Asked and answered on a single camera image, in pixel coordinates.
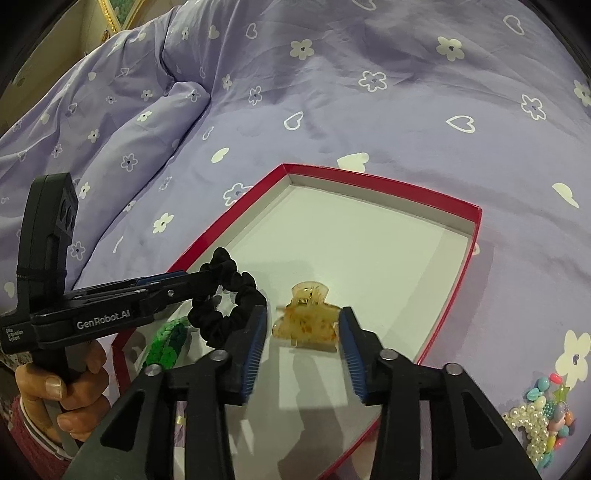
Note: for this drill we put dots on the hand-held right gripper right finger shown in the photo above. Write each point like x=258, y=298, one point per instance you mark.
x=353, y=350

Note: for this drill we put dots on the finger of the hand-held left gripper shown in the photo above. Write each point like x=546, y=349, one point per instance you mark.
x=157, y=278
x=184, y=290

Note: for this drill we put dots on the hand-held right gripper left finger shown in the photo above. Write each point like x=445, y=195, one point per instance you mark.
x=254, y=350

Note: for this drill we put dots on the amber plastic hair claw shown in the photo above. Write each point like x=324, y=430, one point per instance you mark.
x=304, y=318

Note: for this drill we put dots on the black fabric scrunchie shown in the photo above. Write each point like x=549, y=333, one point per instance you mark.
x=247, y=288

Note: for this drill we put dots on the red shallow cardboard box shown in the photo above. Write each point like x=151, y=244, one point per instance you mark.
x=369, y=240

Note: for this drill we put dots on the person's left forearm red sleeve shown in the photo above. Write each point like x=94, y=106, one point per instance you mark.
x=32, y=429

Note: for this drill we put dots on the person's left hand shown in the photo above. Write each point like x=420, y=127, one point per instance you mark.
x=46, y=385

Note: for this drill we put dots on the purple flower print blanket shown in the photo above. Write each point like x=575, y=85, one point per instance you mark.
x=369, y=92

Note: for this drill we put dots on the gold framed wall picture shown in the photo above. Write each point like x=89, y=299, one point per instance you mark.
x=107, y=11

